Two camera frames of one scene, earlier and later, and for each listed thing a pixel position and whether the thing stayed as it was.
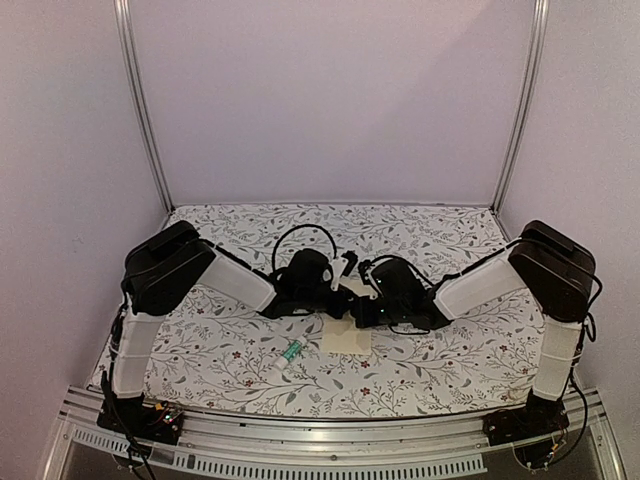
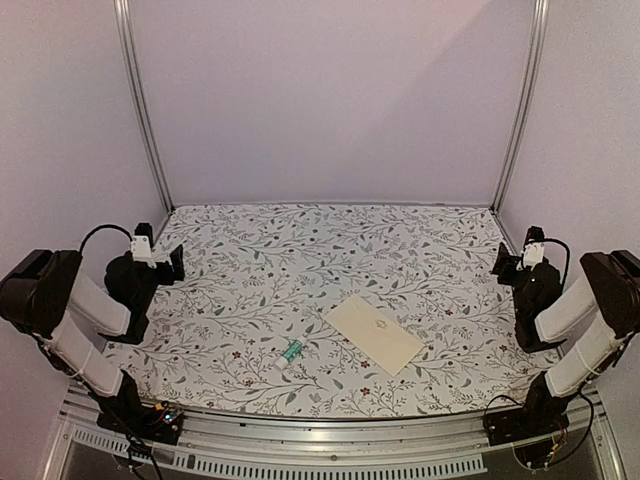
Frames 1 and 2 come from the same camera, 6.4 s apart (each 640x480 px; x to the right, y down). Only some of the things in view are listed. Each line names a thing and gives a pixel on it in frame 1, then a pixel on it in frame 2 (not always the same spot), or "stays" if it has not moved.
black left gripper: (343, 307) → (167, 276)
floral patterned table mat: (215, 358) stays
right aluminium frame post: (540, 26) stays
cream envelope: (342, 335) → (376, 336)
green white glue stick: (290, 353) stays
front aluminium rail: (452, 447) stays
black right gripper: (364, 316) → (509, 260)
